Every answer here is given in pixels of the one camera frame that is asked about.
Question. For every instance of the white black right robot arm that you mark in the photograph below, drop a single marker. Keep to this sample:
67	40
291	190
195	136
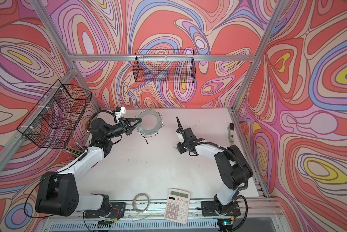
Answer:
233	168

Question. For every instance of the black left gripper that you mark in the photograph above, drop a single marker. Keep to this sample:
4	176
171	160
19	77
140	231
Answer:
125	126

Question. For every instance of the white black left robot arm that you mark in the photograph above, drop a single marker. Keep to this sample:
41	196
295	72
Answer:
58	192

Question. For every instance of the white black remote control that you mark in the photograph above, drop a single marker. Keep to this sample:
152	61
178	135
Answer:
231	133

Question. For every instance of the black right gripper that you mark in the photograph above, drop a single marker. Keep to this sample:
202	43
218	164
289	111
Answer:
180	146

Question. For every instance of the black wire basket left wall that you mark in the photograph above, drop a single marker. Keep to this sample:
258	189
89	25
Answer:
53	120

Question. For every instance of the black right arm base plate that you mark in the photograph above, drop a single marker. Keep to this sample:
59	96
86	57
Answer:
216	209

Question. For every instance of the aluminium front rail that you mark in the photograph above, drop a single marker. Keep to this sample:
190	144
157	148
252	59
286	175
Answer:
257	215

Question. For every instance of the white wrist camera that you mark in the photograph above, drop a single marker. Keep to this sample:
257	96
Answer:
118	113
181	135

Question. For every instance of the black wire basket back wall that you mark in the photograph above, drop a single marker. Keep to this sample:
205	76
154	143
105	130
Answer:
164	66

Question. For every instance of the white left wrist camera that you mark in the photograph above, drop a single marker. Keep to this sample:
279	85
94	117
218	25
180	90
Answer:
118	113

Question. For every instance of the black wire basket wall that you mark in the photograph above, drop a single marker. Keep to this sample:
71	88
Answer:
164	66
53	120

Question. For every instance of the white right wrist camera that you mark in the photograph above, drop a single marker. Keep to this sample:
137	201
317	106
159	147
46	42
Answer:
181	135

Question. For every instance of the white desk calculator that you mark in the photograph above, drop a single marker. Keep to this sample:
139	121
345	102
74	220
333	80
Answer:
177	206

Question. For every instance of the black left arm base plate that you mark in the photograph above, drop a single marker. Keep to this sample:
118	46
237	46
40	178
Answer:
115	210

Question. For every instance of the clear tape roll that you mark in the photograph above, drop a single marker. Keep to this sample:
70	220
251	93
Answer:
141	203

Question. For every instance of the red pencil cup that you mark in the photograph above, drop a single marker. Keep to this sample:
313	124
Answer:
75	150

